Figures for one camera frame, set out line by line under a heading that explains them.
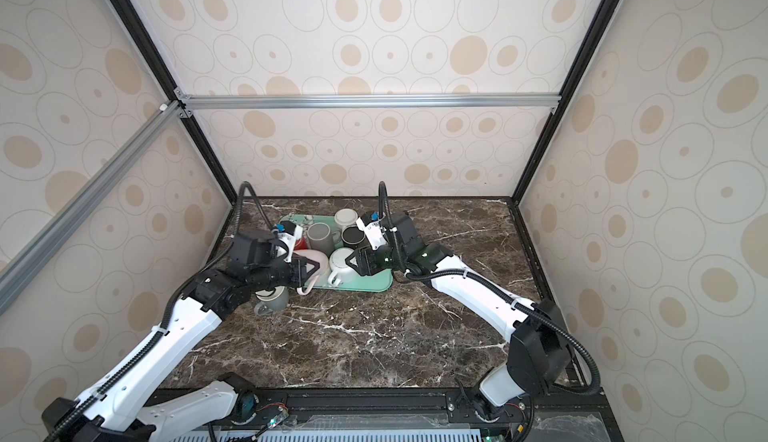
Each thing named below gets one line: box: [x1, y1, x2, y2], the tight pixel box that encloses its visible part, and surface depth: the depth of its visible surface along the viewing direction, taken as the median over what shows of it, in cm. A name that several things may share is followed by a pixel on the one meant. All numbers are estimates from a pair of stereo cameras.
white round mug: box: [328, 247, 360, 287], surface depth 93 cm
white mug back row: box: [334, 208, 358, 233], surface depth 105 cm
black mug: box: [341, 226, 367, 249], surface depth 98 cm
